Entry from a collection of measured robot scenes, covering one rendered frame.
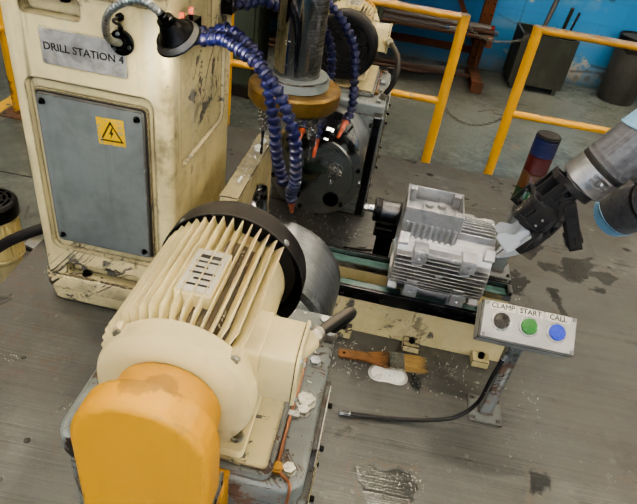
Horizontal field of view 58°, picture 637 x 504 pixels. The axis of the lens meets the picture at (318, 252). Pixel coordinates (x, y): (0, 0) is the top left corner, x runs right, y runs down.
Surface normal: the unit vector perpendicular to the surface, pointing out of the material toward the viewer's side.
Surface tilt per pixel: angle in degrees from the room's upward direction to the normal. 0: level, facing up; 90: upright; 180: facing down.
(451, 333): 90
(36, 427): 0
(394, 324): 90
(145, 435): 90
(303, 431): 0
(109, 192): 90
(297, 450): 0
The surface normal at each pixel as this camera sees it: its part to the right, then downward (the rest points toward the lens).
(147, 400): 0.22, -0.77
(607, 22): -0.15, 0.58
